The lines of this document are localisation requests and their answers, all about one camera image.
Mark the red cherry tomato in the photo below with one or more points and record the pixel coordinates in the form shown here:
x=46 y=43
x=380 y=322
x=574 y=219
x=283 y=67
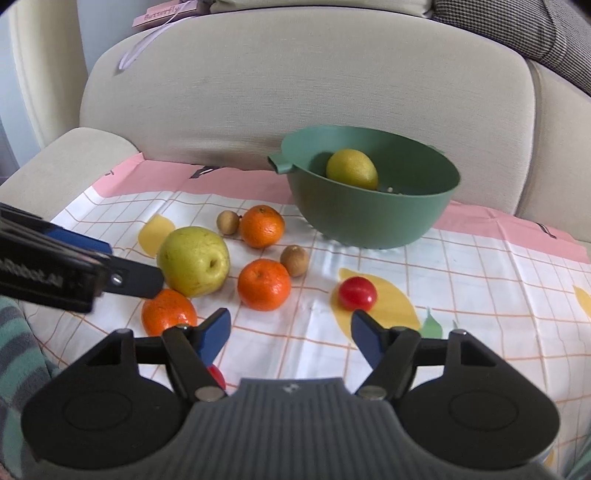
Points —
x=357 y=293
x=218 y=378

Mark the green plastic bowl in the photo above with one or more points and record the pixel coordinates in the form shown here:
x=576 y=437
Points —
x=369 y=217

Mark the striped teal cloth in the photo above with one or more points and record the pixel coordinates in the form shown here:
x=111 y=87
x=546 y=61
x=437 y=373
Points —
x=18 y=350

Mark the green apple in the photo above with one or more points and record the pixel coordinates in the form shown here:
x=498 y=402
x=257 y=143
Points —
x=194 y=261
x=351 y=168

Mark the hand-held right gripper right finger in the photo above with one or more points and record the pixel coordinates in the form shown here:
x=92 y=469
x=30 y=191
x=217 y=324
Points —
x=367 y=336

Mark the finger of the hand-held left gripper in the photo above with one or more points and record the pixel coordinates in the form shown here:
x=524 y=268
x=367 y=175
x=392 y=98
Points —
x=78 y=241
x=136 y=280

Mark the pink labelled box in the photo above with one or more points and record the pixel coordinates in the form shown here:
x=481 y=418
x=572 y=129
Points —
x=166 y=11

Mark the lilac ribbon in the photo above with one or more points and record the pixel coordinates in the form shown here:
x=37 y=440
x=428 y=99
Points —
x=138 y=48

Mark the houndstooth cushion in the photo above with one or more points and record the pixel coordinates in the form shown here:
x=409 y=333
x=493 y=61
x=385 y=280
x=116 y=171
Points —
x=508 y=23

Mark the orange mandarin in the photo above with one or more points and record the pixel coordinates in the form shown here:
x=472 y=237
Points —
x=264 y=285
x=168 y=311
x=262 y=227

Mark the beige sofa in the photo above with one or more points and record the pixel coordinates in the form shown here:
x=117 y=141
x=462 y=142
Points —
x=277 y=83

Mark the small brown fruit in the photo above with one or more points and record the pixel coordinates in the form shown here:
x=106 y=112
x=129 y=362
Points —
x=228 y=223
x=294 y=261

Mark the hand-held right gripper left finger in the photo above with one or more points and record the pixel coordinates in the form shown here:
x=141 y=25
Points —
x=214 y=333

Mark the pink checked printed tablecloth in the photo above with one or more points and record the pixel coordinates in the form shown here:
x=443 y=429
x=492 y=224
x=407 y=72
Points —
x=485 y=286

